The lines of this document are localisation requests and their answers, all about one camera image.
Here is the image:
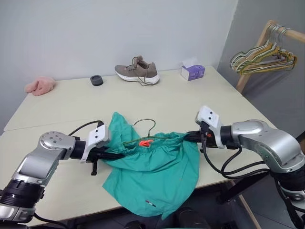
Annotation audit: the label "olive wire hanger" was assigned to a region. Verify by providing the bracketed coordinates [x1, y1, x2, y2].
[122, 118, 189, 146]

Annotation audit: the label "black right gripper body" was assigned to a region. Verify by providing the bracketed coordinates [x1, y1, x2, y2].
[198, 125, 217, 148]

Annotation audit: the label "dark grey round cup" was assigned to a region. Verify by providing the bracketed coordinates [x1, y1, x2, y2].
[90, 74, 104, 87]

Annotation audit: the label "dark rounded shape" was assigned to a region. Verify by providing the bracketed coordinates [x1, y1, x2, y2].
[175, 207, 211, 229]

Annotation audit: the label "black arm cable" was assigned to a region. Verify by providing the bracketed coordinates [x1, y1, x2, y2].
[68, 120, 105, 138]
[199, 132, 273, 180]

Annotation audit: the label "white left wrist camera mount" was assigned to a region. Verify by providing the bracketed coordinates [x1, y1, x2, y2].
[80, 125, 112, 164]

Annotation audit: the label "pink plush slipper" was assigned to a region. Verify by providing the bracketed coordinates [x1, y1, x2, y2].
[25, 76, 57, 97]

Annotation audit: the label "brown sneaker white sole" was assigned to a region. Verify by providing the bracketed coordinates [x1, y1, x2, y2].
[114, 55, 160, 87]

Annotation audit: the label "light wooden slat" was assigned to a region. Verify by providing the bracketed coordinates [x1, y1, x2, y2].
[237, 194, 262, 229]

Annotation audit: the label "bundle of coloured hangers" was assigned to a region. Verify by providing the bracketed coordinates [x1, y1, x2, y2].
[232, 40, 298, 76]

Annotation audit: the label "purple tissue box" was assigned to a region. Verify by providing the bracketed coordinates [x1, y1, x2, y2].
[180, 57, 206, 82]

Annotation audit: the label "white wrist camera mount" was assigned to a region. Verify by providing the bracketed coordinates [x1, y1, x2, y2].
[194, 105, 226, 149]
[80, 125, 112, 164]

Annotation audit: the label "wooden clothes rack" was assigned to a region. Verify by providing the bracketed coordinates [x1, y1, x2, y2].
[235, 20, 305, 94]

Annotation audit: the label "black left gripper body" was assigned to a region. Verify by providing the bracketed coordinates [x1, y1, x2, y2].
[87, 146, 108, 177]

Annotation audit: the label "teal green shorts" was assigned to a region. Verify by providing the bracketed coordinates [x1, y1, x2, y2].
[102, 111, 201, 221]

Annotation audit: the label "bunch of hangers on rack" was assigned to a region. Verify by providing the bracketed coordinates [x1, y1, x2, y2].
[229, 26, 296, 72]

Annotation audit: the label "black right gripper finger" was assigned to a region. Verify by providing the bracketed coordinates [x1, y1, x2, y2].
[183, 136, 203, 144]
[183, 130, 203, 137]

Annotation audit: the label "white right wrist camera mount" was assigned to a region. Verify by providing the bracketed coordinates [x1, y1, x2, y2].
[194, 105, 226, 149]

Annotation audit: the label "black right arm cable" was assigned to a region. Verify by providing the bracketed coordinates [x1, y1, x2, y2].
[199, 132, 273, 180]

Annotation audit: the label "black table frame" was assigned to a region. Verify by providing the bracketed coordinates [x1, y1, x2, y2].
[215, 171, 270, 205]

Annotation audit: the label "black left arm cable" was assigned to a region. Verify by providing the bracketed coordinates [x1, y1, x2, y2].
[68, 120, 105, 138]

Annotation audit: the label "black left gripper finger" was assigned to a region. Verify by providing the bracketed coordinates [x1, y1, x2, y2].
[100, 155, 126, 162]
[101, 151, 125, 157]

